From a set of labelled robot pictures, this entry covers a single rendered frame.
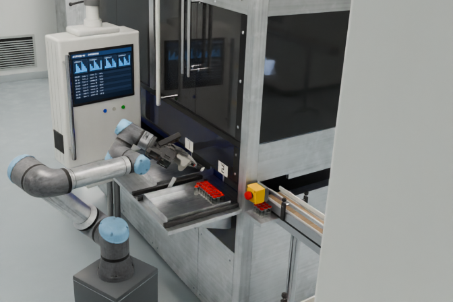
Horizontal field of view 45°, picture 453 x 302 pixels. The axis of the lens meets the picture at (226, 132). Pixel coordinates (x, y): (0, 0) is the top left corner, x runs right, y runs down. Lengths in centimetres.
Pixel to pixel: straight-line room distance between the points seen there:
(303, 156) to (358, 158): 197
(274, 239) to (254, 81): 89
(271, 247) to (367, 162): 214
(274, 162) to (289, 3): 75
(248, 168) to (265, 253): 54
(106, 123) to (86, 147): 18
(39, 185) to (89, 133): 126
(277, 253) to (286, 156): 55
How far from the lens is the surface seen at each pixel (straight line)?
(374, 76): 73
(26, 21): 774
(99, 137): 327
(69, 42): 303
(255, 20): 232
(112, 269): 232
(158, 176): 293
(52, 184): 200
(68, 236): 414
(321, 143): 279
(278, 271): 301
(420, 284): 77
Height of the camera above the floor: 220
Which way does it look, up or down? 22 degrees down
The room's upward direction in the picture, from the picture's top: 2 degrees clockwise
